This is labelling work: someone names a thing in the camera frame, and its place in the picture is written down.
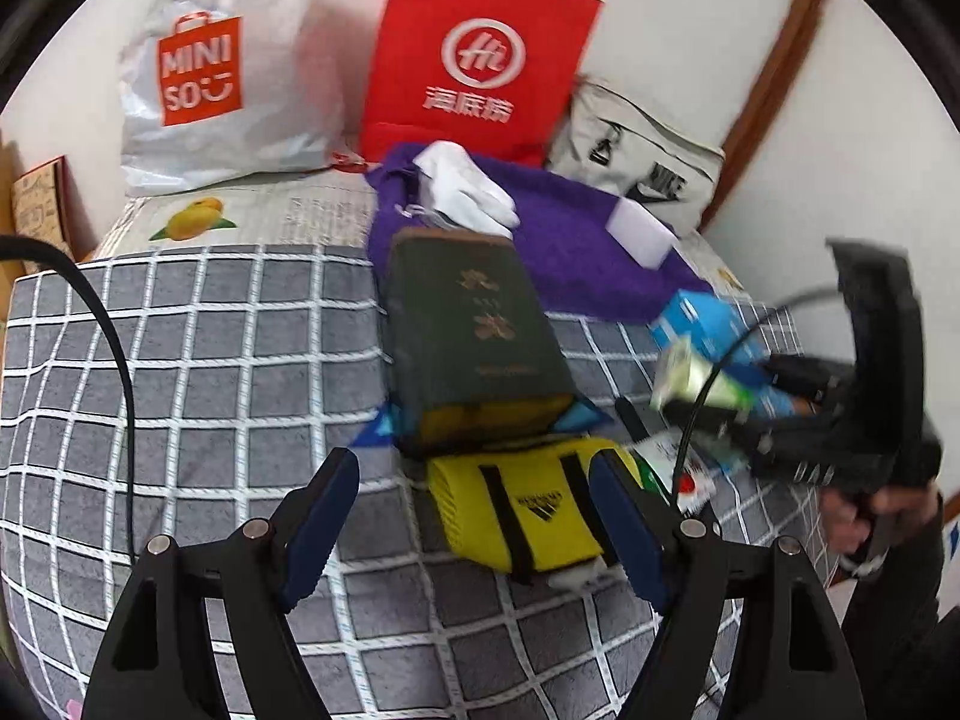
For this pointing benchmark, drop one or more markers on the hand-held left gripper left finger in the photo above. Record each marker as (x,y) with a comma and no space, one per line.
(330,517)

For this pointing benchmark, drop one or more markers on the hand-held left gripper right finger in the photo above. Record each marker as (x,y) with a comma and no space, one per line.
(626,525)

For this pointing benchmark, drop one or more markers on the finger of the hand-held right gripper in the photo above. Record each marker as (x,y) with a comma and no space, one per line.
(757,442)
(806,375)

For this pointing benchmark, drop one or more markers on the small white sachet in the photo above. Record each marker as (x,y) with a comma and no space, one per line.
(686,484)

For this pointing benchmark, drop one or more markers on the person's right hand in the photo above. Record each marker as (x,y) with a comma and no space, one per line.
(847,525)

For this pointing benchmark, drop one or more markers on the blue pointed card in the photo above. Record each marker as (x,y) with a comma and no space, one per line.
(379,431)

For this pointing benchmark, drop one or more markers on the blue cardboard box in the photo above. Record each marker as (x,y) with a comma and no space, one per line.
(705,319)

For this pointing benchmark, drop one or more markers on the grey checked blanket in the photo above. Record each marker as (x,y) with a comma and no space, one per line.
(225,360)

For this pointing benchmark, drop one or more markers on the white sponge block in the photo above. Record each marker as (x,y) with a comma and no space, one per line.
(645,232)

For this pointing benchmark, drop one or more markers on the dark green box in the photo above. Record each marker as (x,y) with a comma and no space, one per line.
(465,315)

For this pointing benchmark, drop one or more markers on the purple towel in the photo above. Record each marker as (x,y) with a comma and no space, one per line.
(570,240)

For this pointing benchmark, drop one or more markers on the beige fabric bag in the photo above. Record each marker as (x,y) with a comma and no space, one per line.
(645,150)

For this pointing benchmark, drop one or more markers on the lemon print bed sheet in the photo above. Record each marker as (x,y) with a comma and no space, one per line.
(300,217)

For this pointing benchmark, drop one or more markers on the white cloth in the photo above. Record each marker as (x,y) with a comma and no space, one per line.
(465,187)

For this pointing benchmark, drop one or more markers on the brown cardboard box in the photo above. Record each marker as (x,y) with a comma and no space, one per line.
(41,210)

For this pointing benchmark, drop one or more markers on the white plastic shopping bag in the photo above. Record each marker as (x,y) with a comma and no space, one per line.
(285,52)

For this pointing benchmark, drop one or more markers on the red paper bag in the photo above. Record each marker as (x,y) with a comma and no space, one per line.
(480,0)

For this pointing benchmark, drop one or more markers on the wooden door frame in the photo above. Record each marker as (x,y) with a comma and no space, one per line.
(787,60)

